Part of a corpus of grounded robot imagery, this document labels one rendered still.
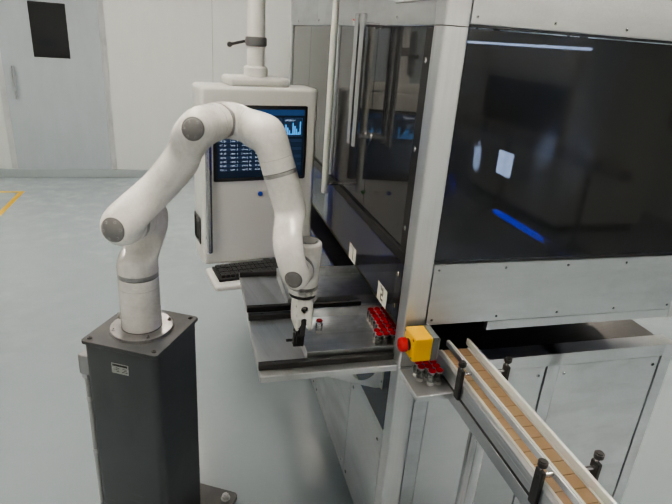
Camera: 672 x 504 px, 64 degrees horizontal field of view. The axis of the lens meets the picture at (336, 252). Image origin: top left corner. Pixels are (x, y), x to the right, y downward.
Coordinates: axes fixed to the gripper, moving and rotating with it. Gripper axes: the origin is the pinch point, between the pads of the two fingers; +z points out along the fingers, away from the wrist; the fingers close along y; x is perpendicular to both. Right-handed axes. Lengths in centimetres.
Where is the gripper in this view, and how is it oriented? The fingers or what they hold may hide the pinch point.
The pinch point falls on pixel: (298, 339)
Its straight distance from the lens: 161.7
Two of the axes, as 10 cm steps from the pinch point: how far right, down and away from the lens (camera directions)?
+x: -9.6, 0.0, -2.6
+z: -1.0, 9.2, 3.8
